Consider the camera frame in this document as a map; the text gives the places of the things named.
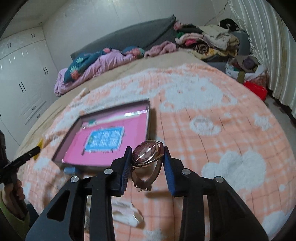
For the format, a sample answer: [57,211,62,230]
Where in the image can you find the earring card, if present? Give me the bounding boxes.
[85,196,145,232]

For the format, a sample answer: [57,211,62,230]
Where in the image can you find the rose gold wristwatch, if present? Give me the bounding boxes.
[130,140,164,191]

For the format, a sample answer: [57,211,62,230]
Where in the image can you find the person's left hand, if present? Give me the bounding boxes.
[2,180,25,217]

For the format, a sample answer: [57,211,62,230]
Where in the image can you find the pink-lined shallow cardboard box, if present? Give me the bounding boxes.
[52,99,150,172]

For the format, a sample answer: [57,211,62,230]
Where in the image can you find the beige bed sheet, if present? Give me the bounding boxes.
[14,51,206,158]

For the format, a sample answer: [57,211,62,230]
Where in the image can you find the orange white plaid blanket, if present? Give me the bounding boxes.
[21,64,295,238]

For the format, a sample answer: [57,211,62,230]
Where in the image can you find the white wardrobe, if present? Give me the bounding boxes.
[1,27,58,160]

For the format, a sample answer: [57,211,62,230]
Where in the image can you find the pink floral duvet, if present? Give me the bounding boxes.
[54,46,145,96]

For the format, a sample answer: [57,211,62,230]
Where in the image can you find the red plastic bag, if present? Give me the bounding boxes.
[243,81,268,101]

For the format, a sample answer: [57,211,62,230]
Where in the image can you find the bag of clothes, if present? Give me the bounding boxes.
[225,55,269,87]

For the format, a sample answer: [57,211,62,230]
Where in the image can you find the grey headboard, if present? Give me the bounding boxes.
[71,15,177,60]

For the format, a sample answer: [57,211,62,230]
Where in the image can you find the pink fuzzy garment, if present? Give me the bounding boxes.
[144,41,178,58]

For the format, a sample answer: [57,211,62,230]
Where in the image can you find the pile of folded clothes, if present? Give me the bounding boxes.
[174,19,240,61]

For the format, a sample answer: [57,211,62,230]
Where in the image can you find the white striped curtain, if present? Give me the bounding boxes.
[229,1,295,116]

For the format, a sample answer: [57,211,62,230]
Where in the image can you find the blue ring box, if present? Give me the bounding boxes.
[63,166,81,175]

